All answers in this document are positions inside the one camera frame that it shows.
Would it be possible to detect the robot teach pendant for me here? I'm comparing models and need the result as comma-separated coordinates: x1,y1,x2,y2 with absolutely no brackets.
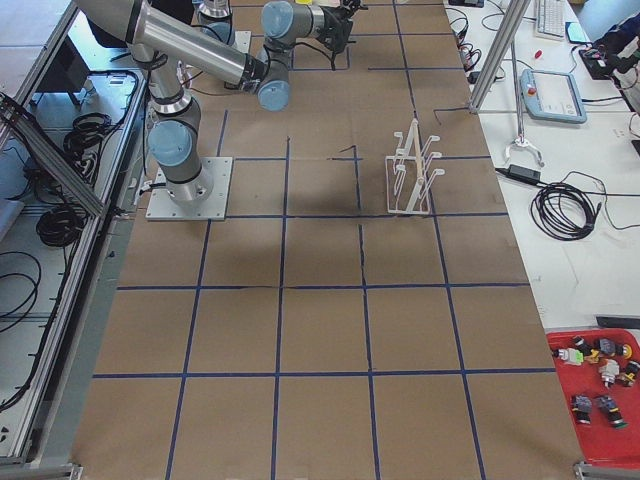
520,69,587,124

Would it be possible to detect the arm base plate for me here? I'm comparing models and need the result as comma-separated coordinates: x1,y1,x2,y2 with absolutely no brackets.
145,157,233,221

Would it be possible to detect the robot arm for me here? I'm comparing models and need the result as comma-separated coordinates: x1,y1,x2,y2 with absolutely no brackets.
194,1,367,65
77,1,289,204

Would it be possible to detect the aluminium frame post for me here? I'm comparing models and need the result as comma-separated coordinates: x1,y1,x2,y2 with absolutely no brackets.
468,0,530,113

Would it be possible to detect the coiled black cable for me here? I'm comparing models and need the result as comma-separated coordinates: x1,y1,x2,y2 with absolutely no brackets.
530,180,609,242

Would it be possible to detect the white wire cup rack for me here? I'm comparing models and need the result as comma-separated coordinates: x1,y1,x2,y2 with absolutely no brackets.
384,118,445,216

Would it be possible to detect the red parts tray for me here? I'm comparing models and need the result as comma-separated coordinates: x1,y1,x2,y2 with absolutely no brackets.
547,328,639,469

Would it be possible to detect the white keyboard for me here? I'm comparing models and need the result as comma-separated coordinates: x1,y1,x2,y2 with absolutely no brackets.
534,0,565,41

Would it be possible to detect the black power adapter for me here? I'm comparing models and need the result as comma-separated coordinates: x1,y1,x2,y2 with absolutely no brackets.
507,164,541,185

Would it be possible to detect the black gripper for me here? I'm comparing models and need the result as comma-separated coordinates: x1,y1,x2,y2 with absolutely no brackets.
319,4,356,53

